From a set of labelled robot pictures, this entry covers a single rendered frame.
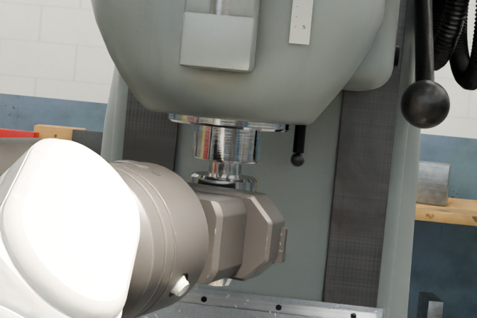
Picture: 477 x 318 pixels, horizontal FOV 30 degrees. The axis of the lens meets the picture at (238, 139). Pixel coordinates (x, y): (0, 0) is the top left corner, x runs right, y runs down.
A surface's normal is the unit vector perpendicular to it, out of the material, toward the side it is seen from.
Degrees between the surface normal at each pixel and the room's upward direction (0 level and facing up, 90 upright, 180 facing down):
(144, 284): 101
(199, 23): 90
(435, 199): 90
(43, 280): 72
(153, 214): 60
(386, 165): 90
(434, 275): 90
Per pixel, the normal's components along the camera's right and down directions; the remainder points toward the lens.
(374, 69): 0.07, 0.22
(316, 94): 0.49, 0.71
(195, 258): 0.90, 0.19
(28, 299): 0.44, -0.18
